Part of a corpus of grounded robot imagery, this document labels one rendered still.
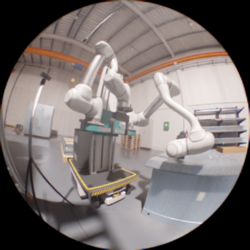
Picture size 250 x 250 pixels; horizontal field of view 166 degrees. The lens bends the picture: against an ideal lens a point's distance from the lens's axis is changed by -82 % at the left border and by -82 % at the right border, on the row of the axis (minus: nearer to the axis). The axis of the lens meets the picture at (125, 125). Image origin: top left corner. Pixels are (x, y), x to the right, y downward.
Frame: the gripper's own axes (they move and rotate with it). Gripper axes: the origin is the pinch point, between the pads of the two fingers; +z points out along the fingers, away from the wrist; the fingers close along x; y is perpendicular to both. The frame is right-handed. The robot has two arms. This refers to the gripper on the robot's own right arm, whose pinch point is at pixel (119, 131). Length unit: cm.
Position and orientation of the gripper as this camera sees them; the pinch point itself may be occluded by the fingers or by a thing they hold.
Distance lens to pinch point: 62.1
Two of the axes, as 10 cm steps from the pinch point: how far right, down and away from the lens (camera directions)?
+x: -7.0, -1.5, -6.9
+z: -0.9, 9.9, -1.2
